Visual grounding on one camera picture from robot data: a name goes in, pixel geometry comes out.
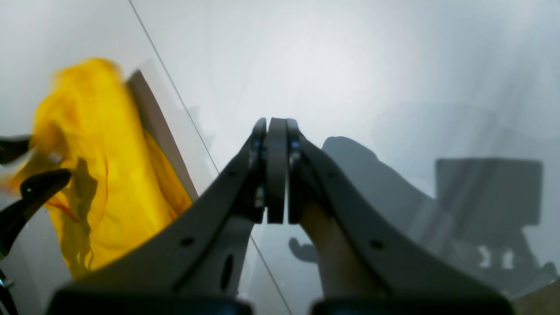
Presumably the orange T-shirt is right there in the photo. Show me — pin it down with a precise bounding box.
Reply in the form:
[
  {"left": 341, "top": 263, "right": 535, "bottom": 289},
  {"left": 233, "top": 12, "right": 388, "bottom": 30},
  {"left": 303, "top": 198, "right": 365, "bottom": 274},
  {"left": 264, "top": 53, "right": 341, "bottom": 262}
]
[{"left": 1, "top": 58, "right": 192, "bottom": 279}]

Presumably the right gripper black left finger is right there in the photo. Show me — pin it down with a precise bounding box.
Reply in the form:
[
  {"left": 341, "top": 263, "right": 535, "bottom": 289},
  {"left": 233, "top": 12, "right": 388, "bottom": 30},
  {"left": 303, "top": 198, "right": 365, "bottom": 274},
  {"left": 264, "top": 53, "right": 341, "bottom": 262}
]
[{"left": 47, "top": 118, "right": 287, "bottom": 315}]

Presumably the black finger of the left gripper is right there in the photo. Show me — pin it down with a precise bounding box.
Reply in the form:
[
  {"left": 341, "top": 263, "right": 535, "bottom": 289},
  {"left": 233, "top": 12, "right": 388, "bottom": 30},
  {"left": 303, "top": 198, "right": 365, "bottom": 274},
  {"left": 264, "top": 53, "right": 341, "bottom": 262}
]
[
  {"left": 0, "top": 169, "right": 72, "bottom": 259},
  {"left": 0, "top": 134, "right": 32, "bottom": 164}
]

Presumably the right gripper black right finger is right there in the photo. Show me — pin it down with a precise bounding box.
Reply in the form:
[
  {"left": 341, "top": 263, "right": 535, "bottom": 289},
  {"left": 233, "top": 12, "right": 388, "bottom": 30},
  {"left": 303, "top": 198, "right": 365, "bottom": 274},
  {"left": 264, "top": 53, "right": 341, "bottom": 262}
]
[{"left": 287, "top": 119, "right": 514, "bottom": 315}]

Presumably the right grey bin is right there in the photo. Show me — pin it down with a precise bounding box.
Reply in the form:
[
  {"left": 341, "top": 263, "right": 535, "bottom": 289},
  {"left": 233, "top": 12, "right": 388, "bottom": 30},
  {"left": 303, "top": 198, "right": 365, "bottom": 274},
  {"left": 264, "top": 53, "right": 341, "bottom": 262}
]
[{"left": 126, "top": 70, "right": 199, "bottom": 201}]

